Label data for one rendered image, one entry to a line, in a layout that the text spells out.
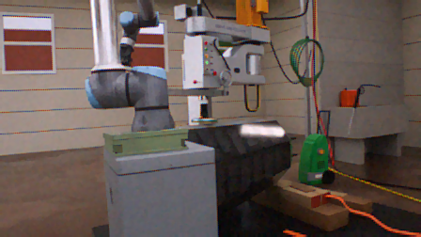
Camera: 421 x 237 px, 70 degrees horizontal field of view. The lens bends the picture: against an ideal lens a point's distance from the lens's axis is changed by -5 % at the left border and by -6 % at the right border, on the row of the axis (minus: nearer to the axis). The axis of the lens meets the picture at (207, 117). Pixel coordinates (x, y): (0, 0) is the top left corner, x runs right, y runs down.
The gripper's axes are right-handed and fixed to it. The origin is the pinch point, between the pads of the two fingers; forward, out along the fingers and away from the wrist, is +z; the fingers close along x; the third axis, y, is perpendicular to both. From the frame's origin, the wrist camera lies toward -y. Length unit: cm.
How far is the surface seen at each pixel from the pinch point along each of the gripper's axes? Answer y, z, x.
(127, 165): 56, 52, -55
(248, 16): 52, -111, 96
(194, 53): 25, -49, 58
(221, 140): 59, 14, 69
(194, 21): 21, -71, 47
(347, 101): 184, -136, 347
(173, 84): -235, -209, 613
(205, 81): 37, -28, 64
